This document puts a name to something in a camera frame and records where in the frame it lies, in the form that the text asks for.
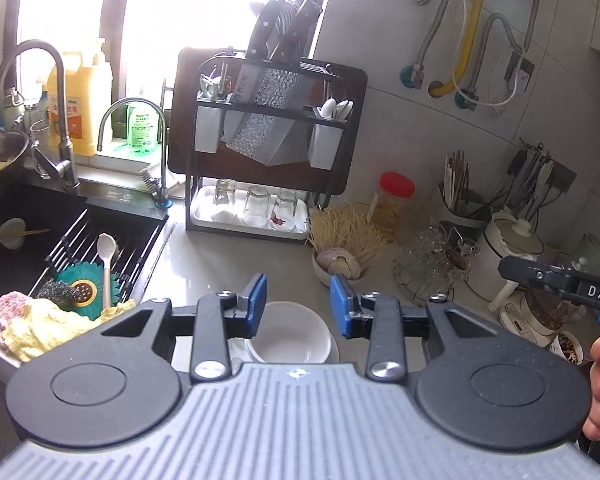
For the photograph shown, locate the bundle of chopsticks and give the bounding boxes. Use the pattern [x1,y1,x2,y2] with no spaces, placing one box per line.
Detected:
[443,149,469,212]

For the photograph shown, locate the wall socket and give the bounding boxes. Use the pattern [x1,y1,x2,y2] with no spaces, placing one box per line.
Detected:
[504,51,537,87]

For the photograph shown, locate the white bowl holding garlic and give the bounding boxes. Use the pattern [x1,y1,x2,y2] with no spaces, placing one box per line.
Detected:
[312,251,371,289]

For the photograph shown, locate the teal flower sink strainer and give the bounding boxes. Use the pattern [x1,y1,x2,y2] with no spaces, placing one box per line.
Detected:
[54,262,114,319]

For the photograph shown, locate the black knife and dish rack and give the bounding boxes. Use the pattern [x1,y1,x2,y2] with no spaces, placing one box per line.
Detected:
[184,56,342,247]

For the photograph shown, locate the white ceramic bowl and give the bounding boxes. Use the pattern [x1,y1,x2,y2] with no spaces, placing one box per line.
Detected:
[244,300,334,366]

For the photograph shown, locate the pink dish cloth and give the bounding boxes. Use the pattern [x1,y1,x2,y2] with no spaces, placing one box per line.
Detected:
[0,289,34,352]

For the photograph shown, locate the hammered steel cleaver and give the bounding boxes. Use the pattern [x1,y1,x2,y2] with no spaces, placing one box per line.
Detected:
[224,64,302,154]

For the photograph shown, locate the white dish brush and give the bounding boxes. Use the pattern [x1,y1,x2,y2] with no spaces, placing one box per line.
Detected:
[139,167,164,194]

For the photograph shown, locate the yellow dish cloth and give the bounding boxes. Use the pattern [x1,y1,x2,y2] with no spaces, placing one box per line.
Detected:
[2,297,137,364]

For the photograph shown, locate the yellow detergent jug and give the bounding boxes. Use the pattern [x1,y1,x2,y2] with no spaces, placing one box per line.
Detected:
[45,37,114,157]

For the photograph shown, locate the clear drinking glass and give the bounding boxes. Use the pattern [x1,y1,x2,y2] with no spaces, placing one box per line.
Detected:
[272,188,299,232]
[210,178,239,224]
[242,184,272,229]

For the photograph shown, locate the sink drain rod rack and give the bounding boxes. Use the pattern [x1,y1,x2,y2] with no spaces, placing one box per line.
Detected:
[42,209,154,302]

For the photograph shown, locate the green soap bottle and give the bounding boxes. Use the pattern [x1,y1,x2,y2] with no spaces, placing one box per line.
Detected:
[125,99,159,152]

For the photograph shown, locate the wire cup rack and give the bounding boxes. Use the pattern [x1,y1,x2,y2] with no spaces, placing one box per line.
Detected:
[392,254,462,307]

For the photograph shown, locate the green chopstick holder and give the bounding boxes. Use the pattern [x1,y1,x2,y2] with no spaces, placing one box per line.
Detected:
[439,187,487,239]

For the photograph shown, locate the stainless steel bowl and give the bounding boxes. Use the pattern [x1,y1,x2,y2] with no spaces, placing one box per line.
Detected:
[0,130,32,197]

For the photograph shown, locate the tall dark kitchen faucet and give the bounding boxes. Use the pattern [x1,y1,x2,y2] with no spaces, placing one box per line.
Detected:
[0,39,82,189]

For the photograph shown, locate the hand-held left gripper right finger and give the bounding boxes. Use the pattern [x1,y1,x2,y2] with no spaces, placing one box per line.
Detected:
[328,274,502,383]

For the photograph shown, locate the white electric pot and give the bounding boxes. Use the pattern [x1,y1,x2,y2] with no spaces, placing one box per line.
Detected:
[467,209,547,314]

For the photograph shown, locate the plain metal hose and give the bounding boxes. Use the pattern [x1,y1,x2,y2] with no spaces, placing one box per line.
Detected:
[521,0,548,57]

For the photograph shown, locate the black wall utensil rack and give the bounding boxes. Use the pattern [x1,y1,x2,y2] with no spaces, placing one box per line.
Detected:
[496,142,577,212]

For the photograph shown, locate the cream kettle heating base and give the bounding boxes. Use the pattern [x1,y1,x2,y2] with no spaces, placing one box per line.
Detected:
[499,289,562,349]

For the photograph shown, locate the oil jar with red lid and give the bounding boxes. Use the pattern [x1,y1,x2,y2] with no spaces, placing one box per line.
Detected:
[369,171,416,242]

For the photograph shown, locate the brown chopsticks pair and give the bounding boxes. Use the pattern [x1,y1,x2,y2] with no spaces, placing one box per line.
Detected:
[0,228,54,243]

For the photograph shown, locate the metal hose with blue fitting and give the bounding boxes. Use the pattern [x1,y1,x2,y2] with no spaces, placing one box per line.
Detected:
[399,0,452,92]
[454,12,517,112]

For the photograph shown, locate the glass kettle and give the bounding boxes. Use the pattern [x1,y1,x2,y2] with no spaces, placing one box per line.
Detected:
[524,259,587,332]

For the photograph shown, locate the steel wool scrubber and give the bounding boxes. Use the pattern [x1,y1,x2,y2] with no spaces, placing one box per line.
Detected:
[35,279,77,304]

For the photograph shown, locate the dark brown cutting board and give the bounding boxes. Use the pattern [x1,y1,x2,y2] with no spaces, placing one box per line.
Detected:
[167,47,369,197]

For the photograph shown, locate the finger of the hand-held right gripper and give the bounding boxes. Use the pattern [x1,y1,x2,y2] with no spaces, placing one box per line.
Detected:
[498,255,539,289]

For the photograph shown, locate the white cable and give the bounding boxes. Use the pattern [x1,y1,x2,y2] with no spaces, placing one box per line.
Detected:
[453,0,532,109]

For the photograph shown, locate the black kitchen sink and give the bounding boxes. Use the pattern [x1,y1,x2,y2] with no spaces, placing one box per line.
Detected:
[0,179,171,322]

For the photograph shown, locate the garlic bulbs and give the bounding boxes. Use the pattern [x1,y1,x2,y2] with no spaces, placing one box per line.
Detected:
[316,246,362,277]

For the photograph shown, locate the plain steel cleaver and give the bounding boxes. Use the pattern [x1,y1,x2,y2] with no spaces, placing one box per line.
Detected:
[264,119,312,167]

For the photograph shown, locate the cluster of glass cups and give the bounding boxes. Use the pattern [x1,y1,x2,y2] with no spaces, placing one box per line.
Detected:
[392,221,474,293]

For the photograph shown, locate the white rice paddle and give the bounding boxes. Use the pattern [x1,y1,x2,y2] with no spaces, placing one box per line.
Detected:
[97,233,119,309]

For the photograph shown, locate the leaf-patterned bowl with spices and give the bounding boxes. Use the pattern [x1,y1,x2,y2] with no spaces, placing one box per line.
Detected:
[549,329,589,368]

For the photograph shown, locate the dark-handled knife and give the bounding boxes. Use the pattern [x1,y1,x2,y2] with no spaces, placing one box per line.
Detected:
[272,0,324,62]
[244,0,294,62]

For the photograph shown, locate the white drip tray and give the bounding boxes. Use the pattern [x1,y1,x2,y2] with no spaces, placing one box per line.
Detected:
[189,184,312,242]

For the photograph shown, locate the bundle of dried noodles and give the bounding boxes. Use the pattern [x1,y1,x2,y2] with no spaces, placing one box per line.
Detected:
[307,204,392,267]

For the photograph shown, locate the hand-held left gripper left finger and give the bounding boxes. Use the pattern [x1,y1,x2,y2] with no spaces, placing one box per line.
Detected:
[100,273,269,384]

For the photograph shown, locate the yellow gas hose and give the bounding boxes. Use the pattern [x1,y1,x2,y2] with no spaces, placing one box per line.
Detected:
[427,0,487,98]

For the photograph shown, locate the small chrome faucet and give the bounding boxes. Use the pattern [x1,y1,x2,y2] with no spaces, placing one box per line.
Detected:
[97,97,174,209]

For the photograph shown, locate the white utensil cup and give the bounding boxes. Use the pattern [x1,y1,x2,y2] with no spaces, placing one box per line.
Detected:
[194,104,221,154]
[307,121,338,171]

